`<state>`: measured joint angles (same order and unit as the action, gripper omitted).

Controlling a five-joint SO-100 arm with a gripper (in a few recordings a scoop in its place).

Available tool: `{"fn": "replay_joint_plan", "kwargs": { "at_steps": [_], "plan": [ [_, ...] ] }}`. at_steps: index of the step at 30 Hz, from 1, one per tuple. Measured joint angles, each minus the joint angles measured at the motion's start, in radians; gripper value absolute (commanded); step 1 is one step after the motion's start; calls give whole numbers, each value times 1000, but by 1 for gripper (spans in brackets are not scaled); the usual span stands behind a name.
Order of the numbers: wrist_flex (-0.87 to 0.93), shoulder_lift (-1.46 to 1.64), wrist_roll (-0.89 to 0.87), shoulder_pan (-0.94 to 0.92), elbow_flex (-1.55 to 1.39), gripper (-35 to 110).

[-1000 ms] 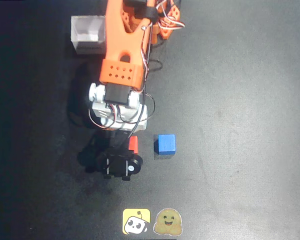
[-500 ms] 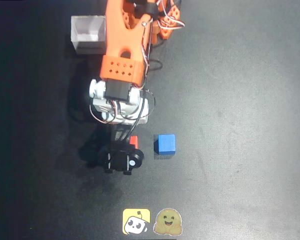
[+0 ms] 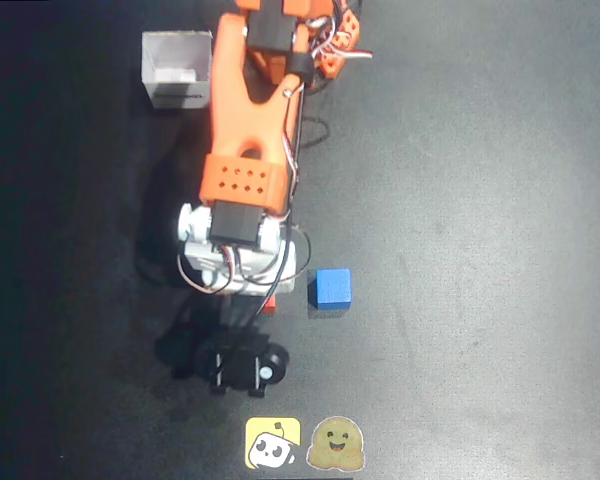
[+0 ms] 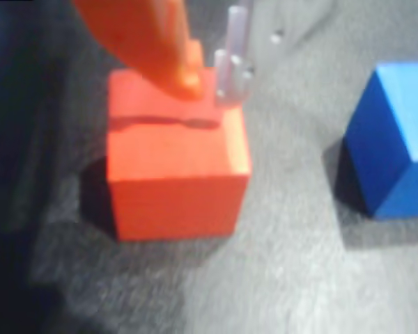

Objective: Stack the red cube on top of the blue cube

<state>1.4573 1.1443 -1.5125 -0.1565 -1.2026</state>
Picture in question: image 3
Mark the white open cardboard box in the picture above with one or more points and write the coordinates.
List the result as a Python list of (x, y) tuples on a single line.
[(175, 55)]

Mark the orange and white robot arm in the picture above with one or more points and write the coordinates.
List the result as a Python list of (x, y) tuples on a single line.
[(235, 125)]

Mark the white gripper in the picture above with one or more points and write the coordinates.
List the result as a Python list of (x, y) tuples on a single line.
[(237, 369)]

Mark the yellow robot sticker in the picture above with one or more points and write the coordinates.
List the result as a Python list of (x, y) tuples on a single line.
[(272, 442)]

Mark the smiling hugging face sticker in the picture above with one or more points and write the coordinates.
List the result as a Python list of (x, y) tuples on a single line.
[(336, 444)]

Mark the black webcam on gripper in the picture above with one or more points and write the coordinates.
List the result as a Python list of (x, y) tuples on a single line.
[(240, 365)]

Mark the red cube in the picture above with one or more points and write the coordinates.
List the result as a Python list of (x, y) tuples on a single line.
[(269, 306)]

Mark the blue cube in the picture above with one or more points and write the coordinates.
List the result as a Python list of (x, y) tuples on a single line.
[(332, 287)]

